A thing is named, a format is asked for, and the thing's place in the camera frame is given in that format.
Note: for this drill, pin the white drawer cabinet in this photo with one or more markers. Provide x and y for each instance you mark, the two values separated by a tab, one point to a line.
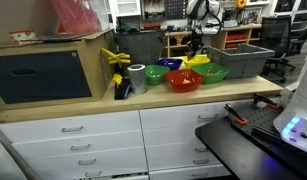
106	150

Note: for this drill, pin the yellow plastic bowl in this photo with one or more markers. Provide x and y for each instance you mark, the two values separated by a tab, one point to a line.
197	61

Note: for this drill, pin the orange storage bin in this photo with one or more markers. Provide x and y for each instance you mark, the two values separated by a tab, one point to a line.
237	36

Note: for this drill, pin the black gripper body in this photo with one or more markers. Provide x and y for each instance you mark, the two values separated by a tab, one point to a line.
197	39

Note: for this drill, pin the small green plastic bowl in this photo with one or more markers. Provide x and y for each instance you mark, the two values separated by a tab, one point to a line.
155	74

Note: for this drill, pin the red translucent plastic bin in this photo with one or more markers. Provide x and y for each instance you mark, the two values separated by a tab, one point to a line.
78	16

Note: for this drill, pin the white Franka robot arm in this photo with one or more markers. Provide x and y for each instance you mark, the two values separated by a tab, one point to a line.
299	110

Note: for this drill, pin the blue plastic bowl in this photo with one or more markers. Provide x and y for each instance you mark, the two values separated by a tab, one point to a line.
169	63

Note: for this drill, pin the grey plastic bucket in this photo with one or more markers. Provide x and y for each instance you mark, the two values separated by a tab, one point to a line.
243	61

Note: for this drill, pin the brown plush toy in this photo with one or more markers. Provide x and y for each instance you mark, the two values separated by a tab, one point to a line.
189	56

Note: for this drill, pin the patterned flat carton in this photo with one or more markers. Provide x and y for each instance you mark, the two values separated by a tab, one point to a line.
23	36

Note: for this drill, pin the wooden box with black panel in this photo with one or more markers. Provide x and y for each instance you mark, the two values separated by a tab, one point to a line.
43	76

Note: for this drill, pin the red plastic bowl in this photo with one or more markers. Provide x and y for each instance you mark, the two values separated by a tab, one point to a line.
183	81

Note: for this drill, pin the large yellow clamp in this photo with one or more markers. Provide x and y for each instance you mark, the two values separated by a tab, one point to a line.
118	57

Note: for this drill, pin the black office chair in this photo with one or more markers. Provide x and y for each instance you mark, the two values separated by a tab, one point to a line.
301	35
276	40

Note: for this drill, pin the grey fabric bin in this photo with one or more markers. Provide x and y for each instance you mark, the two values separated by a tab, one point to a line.
141	46

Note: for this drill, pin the black and blue tool holder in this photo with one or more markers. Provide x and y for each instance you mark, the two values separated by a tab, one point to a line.
122	91

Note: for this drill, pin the black robot table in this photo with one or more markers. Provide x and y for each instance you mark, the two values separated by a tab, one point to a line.
239	150

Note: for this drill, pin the wooden shelf unit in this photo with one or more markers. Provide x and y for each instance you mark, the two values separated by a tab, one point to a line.
239	33

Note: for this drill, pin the large green plastic bowl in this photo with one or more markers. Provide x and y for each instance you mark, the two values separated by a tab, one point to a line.
210	72

